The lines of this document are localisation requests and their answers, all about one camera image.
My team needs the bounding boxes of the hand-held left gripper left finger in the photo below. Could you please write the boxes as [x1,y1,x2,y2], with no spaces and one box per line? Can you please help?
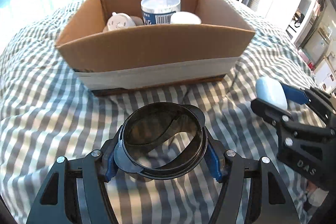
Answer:
[26,139,124,224]

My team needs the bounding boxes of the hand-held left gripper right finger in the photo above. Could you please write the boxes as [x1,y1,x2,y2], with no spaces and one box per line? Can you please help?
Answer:
[206,133,300,224]

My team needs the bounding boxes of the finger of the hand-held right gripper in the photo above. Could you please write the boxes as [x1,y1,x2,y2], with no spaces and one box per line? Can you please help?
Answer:
[251,98,293,128]
[282,84,336,120]

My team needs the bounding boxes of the light blue oval case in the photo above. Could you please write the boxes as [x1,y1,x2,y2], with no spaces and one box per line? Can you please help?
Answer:
[255,76,289,110]

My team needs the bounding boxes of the dark translucent round lid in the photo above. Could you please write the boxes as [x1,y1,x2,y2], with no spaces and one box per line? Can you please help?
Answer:
[113,103,210,179]

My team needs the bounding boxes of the brown cardboard box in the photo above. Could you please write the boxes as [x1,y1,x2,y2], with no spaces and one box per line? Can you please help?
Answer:
[55,0,256,97]

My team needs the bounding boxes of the white hair dryer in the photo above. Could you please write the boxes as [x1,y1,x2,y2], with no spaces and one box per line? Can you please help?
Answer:
[170,11,202,26]

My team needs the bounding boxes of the white round plastic object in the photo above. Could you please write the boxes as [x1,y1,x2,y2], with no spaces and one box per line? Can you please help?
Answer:
[103,12,137,32]

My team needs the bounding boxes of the pink plastic stool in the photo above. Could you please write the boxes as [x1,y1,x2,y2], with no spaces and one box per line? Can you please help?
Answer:
[298,49,316,67]

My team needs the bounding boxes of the grey checkered blanket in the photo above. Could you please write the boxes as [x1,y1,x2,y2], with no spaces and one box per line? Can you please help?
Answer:
[0,0,332,224]

